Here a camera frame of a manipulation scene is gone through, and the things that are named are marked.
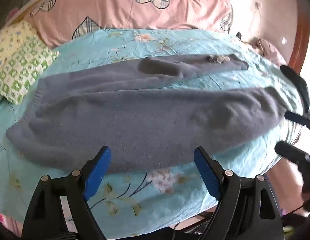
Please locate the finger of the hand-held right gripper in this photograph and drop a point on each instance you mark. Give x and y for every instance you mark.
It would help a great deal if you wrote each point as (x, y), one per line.
(299, 85)
(291, 151)

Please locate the brown wooden frame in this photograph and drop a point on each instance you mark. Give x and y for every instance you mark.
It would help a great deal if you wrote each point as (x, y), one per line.
(299, 40)

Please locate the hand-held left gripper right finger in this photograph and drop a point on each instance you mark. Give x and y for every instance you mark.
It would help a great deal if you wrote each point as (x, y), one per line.
(207, 172)

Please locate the light blue floral bedsheet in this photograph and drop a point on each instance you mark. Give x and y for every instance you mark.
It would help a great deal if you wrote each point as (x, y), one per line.
(150, 200)

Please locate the green checkered pillow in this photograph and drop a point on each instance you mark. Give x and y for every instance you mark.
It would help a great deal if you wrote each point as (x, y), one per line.
(19, 62)

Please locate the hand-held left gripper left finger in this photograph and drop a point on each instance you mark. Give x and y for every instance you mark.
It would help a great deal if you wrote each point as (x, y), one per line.
(98, 170)

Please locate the pink quilt with plaid hearts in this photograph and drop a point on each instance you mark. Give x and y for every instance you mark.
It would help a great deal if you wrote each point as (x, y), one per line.
(125, 7)

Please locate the pink cloth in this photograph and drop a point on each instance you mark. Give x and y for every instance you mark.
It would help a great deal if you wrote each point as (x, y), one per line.
(266, 48)

